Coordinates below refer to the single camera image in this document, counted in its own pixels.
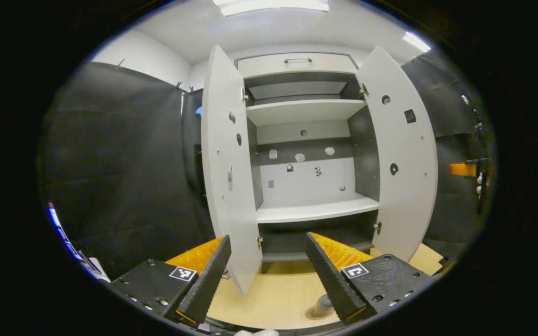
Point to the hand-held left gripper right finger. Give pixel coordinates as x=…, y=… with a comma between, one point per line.
x=332, y=280

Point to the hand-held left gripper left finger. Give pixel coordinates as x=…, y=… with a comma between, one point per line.
x=206, y=284

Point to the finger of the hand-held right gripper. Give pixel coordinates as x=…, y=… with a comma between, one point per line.
x=460, y=170

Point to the silver bottle with pink label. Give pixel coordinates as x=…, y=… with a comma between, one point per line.
x=321, y=305

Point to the round brown coaster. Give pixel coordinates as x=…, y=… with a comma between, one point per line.
x=313, y=316

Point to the white cabinet door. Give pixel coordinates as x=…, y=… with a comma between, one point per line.
x=409, y=196
x=224, y=210

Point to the white cabinet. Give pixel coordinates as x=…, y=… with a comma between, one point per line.
x=304, y=111

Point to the white cabinet drawer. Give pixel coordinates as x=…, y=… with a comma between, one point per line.
x=259, y=66

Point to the white printed board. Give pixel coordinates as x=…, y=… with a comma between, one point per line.
x=97, y=273

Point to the small ceiling light panel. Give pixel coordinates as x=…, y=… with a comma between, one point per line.
x=416, y=42

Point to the large ceiling light panel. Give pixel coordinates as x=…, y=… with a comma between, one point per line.
x=271, y=6

